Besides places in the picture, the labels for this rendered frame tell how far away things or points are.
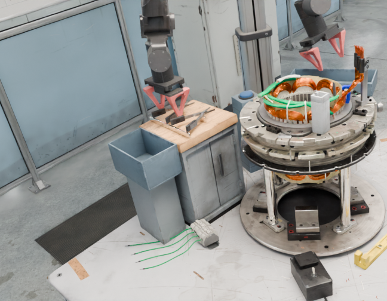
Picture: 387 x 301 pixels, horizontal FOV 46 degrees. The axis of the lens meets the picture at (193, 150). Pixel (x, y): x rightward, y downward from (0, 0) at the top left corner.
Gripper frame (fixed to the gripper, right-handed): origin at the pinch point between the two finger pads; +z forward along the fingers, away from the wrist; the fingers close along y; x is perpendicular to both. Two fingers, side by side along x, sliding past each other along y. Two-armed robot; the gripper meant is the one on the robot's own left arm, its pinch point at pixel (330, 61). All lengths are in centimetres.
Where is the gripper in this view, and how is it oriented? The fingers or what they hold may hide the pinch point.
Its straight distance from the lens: 139.4
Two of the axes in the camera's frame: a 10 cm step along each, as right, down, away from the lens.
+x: -3.5, -0.9, 9.3
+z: 4.7, 8.4, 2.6
